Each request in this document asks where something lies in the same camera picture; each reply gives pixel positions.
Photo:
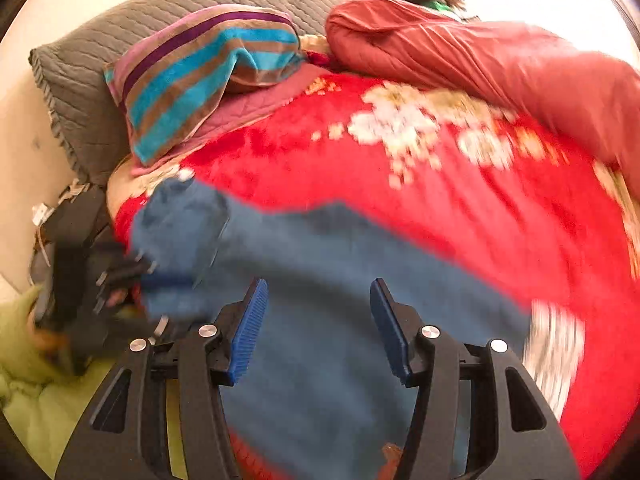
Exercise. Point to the pink quilted cloth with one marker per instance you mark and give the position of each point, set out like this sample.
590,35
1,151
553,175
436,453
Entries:
240,110

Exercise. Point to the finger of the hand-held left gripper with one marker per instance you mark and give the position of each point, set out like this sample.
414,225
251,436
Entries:
145,262
170,281

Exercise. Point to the blue denim pants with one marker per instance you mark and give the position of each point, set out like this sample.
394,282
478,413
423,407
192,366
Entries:
325,285

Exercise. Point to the grey quilted pillow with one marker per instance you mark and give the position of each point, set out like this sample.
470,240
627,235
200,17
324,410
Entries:
75,75

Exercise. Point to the salmon red duvet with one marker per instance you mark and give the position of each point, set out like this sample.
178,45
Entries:
450,45

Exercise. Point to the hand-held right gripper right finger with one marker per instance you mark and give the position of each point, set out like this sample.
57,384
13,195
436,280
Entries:
392,332

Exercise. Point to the dark red cloth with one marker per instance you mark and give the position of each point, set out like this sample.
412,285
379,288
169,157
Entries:
317,58

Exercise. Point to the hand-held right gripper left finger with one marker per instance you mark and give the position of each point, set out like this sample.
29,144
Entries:
247,332

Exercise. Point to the striped towel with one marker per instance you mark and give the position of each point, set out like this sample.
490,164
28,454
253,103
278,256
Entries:
175,85

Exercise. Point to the red floral blanket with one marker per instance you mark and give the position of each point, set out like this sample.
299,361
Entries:
350,160

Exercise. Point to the cream cloth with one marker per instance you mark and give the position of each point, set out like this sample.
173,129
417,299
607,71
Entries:
312,42

